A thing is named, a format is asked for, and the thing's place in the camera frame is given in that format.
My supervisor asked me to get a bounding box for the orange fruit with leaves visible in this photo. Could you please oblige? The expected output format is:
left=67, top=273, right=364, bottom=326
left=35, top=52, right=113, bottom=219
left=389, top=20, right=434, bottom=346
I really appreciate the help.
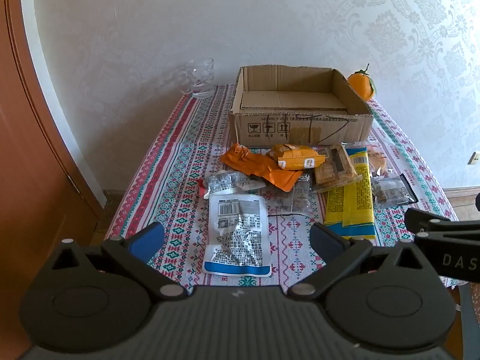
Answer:
left=347, top=64, right=377, bottom=101

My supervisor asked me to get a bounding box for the long yellow blue packet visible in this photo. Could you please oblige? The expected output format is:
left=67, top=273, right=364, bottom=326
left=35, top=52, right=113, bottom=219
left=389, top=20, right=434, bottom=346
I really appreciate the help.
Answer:
left=324, top=142, right=376, bottom=241

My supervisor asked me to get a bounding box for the black-topped clear jerky packet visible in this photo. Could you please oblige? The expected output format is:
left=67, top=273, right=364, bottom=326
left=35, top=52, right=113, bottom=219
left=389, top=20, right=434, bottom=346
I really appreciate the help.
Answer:
left=268, top=172, right=314, bottom=216

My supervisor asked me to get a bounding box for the clear cracker packet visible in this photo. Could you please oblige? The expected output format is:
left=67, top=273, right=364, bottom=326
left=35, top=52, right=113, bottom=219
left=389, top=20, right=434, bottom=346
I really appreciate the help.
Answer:
left=313, top=143, right=364, bottom=193

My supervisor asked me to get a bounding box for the clear mooncake packet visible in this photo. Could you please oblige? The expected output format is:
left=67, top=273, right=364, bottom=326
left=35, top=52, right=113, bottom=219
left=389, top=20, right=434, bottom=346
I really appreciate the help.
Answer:
left=364, top=140, right=391, bottom=177

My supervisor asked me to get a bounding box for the small silver snack packet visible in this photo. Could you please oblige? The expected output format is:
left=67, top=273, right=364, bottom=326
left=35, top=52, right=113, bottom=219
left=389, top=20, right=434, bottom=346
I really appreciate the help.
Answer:
left=198, top=170, right=265, bottom=200

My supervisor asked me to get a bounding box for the orange bun packet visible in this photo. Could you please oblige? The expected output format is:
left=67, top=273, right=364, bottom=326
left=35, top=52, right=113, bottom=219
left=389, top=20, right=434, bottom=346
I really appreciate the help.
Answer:
left=265, top=143, right=328, bottom=170

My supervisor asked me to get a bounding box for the clear glass mug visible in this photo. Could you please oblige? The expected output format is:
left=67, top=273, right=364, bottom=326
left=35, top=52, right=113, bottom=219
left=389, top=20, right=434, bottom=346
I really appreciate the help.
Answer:
left=178, top=58, right=216, bottom=99

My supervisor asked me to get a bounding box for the clear black-edged snack packet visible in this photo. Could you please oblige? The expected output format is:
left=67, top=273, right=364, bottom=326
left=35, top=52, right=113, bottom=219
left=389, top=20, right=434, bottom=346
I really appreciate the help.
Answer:
left=370, top=173, right=419, bottom=208

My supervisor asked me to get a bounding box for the brown wooden door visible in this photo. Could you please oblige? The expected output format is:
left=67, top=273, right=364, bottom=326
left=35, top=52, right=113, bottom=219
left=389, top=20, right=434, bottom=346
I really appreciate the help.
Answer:
left=0, top=0, right=106, bottom=360

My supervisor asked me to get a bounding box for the white blue snack packet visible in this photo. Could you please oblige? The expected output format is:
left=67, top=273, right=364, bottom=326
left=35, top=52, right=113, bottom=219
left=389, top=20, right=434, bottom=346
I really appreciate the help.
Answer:
left=202, top=194, right=271, bottom=277

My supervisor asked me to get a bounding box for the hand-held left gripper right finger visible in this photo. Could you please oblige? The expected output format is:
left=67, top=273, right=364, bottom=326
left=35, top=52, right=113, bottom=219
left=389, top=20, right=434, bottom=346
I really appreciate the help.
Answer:
left=287, top=222, right=426, bottom=303

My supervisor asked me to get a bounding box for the white door frame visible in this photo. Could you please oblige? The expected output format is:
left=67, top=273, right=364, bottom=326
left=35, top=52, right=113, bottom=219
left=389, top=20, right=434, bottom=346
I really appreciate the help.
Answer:
left=19, top=0, right=113, bottom=203

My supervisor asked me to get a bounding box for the patterned tablecloth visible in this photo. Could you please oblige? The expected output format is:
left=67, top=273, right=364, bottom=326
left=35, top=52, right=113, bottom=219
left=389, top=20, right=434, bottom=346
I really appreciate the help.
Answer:
left=105, top=82, right=460, bottom=289

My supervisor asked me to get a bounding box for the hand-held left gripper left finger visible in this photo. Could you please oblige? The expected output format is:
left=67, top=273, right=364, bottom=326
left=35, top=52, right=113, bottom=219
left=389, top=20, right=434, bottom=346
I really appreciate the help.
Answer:
left=47, top=222, right=188, bottom=303

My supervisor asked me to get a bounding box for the orange snack packet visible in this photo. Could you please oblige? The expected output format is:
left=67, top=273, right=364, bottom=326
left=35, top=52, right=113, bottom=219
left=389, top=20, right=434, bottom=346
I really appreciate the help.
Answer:
left=220, top=143, right=304, bottom=192

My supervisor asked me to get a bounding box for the cardboard box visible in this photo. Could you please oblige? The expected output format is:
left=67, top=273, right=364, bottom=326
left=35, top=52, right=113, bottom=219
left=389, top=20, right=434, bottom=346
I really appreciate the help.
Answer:
left=228, top=65, right=374, bottom=146

